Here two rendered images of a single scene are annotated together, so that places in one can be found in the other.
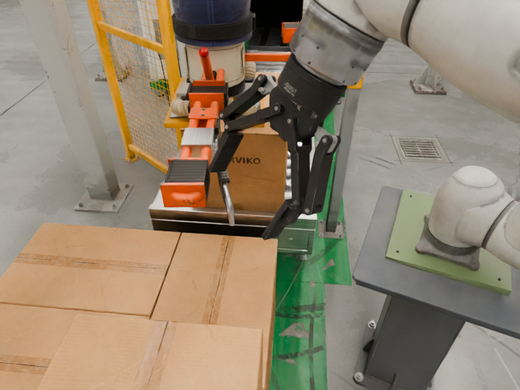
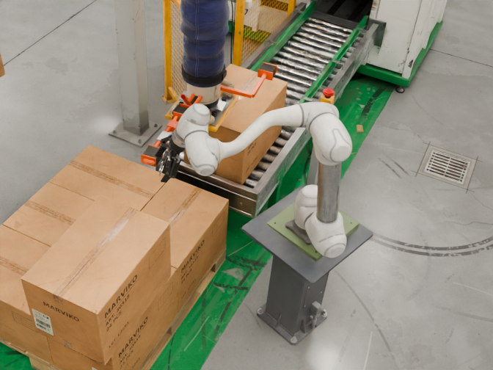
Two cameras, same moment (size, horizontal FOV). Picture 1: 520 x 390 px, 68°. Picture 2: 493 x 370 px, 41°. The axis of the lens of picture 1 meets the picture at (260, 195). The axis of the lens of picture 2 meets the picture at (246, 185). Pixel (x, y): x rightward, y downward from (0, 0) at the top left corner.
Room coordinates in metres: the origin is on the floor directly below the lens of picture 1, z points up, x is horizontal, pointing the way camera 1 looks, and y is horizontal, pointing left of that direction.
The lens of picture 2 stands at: (-1.51, -0.97, 3.25)
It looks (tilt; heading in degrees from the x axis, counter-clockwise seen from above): 43 degrees down; 17
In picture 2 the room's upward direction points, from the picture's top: 5 degrees clockwise
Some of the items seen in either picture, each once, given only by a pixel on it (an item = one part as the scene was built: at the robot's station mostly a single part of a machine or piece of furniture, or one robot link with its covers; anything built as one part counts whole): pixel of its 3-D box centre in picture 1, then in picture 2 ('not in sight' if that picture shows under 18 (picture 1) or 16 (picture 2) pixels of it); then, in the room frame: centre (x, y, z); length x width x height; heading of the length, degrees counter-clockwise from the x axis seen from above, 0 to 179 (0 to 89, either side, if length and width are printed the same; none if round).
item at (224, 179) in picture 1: (224, 163); (169, 151); (0.60, 0.07, 1.24); 0.31 x 0.03 x 0.05; 13
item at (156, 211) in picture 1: (231, 217); (205, 176); (1.19, 0.12, 0.58); 0.70 x 0.03 x 0.06; 84
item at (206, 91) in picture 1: (208, 97); (183, 114); (0.90, 0.13, 1.24); 0.10 x 0.08 x 0.06; 91
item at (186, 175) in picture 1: (186, 182); (152, 155); (0.55, 0.13, 1.24); 0.08 x 0.07 x 0.05; 1
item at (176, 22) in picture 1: (213, 21); (204, 70); (1.15, 0.13, 1.36); 0.23 x 0.23 x 0.04
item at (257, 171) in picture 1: (244, 138); (235, 122); (1.54, 0.07, 0.75); 0.60 x 0.40 x 0.40; 175
